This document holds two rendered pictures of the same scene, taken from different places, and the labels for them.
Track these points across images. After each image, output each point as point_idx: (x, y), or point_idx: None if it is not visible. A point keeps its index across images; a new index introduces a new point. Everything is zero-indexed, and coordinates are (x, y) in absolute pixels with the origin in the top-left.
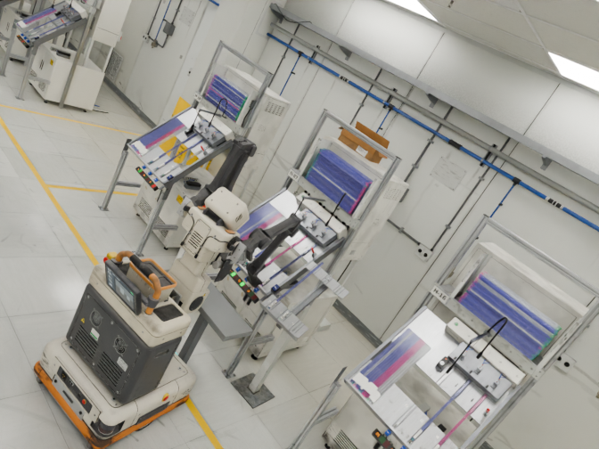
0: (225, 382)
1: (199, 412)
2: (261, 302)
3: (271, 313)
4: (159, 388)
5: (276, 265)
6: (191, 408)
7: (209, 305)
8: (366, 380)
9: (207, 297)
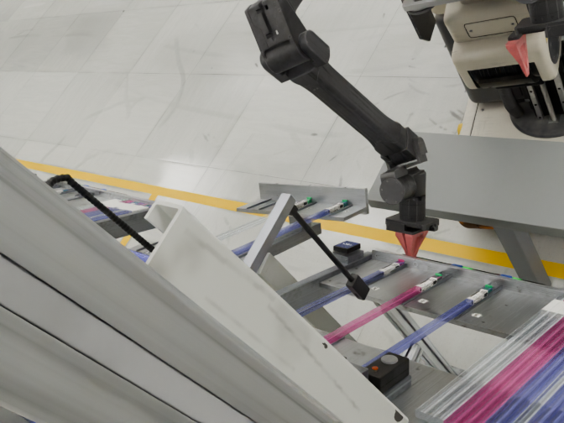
0: (441, 353)
1: (441, 254)
2: (360, 188)
3: (327, 185)
4: (472, 115)
5: (373, 296)
6: (456, 247)
7: (482, 157)
8: (120, 207)
9: (504, 171)
